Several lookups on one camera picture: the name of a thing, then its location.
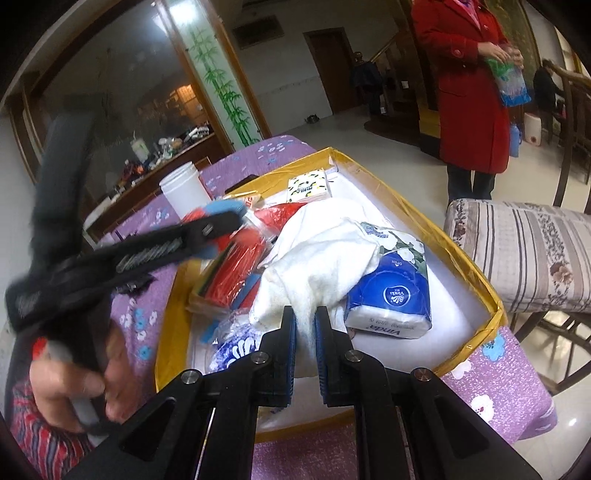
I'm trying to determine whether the bamboo painted wall panel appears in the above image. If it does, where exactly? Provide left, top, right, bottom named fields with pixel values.
left=166, top=0, right=262, bottom=148

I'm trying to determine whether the blue sock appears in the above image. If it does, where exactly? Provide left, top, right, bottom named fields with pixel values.
left=203, top=198, right=250, bottom=259

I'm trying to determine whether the wooden chair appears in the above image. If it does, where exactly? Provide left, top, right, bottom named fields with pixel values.
left=505, top=60, right=591, bottom=393

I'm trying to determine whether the person's left forearm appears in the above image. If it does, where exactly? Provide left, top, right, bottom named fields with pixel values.
left=9, top=376, right=95, bottom=480

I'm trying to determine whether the blue red clay pack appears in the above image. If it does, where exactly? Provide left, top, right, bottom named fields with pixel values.
left=187, top=231, right=273, bottom=310

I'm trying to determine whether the person's left hand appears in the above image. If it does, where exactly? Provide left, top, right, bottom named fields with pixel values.
left=28, top=323, right=145, bottom=435

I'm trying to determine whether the brown wooden door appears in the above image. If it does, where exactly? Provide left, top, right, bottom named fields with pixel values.
left=302, top=28, right=357, bottom=117

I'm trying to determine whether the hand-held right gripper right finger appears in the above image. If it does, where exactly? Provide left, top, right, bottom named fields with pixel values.
left=314, top=305, right=543, bottom=480

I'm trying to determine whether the clear blue plastic bag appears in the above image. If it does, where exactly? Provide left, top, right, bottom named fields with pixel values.
left=485, top=48, right=533, bottom=109

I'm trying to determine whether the striped floral chair cushion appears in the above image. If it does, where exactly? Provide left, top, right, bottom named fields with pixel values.
left=443, top=198, right=591, bottom=315

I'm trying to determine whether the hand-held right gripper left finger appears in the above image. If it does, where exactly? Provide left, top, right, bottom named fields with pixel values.
left=65, top=305, right=298, bottom=480

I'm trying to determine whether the dark wall vent panel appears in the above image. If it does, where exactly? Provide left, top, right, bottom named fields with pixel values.
left=231, top=14, right=284, bottom=51

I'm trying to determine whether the pile of sideboard clutter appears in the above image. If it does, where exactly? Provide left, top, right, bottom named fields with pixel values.
left=108, top=124, right=213, bottom=195

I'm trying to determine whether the lemon print tissue pack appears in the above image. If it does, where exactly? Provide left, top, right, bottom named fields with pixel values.
left=286, top=168, right=329, bottom=204

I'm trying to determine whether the black smartphone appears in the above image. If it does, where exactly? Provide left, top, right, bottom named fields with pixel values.
left=225, top=174, right=259, bottom=195

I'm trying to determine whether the blue white tissue roll pack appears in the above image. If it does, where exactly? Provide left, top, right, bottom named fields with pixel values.
left=199, top=307, right=269, bottom=374

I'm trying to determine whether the red plastic bag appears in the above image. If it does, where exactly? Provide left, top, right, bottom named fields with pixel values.
left=254, top=203, right=305, bottom=241
left=181, top=208, right=213, bottom=228

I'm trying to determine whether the blue floral tissue pack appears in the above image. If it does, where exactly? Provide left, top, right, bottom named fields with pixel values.
left=344, top=222, right=432, bottom=340

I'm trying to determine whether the yellow cardboard box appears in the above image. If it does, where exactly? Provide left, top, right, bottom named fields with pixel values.
left=154, top=147, right=508, bottom=444

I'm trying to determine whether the white plastic jar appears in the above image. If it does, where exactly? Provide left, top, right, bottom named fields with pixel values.
left=159, top=161, right=215, bottom=215

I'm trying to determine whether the wooden sideboard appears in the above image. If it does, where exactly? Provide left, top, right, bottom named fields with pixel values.
left=82, top=131, right=218, bottom=241

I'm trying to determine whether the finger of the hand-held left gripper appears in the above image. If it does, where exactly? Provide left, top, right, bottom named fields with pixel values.
left=85, top=210, right=246, bottom=278
left=113, top=272, right=154, bottom=296

